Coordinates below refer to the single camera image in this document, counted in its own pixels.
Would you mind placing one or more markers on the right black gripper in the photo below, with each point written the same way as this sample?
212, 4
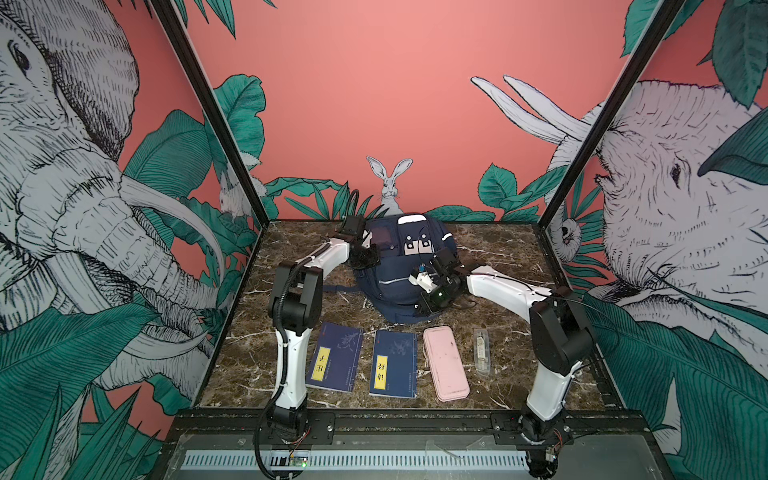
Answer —
430, 307

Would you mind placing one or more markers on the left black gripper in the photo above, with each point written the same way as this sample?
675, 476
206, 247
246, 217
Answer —
375, 258

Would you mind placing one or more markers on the navy blue student backpack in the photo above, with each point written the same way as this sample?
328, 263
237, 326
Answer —
404, 242

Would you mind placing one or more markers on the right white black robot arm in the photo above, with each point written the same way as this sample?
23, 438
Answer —
561, 334

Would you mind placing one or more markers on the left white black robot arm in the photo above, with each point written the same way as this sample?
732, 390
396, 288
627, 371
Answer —
295, 305

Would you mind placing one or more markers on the clear plastic small case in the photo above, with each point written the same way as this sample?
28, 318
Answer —
481, 344

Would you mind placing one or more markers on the pink pencil case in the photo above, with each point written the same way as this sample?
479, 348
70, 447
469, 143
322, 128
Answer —
446, 366

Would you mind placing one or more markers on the right navy blue notebook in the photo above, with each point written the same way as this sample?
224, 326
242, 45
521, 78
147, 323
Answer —
394, 365

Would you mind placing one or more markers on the navy blue notebook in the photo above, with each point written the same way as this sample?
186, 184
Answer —
336, 358
394, 365

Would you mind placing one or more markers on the left navy blue notebook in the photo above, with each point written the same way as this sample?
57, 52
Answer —
336, 358

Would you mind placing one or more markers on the white perforated cable duct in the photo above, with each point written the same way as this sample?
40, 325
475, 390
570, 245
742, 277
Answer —
355, 460

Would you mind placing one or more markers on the black front mounting rail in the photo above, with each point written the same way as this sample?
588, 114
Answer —
326, 426

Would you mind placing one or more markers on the left black frame post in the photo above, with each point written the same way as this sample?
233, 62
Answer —
169, 17

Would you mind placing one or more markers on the black frame post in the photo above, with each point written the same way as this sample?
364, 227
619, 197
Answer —
663, 16
169, 17

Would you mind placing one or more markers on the right black frame post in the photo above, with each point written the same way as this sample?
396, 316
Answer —
663, 16

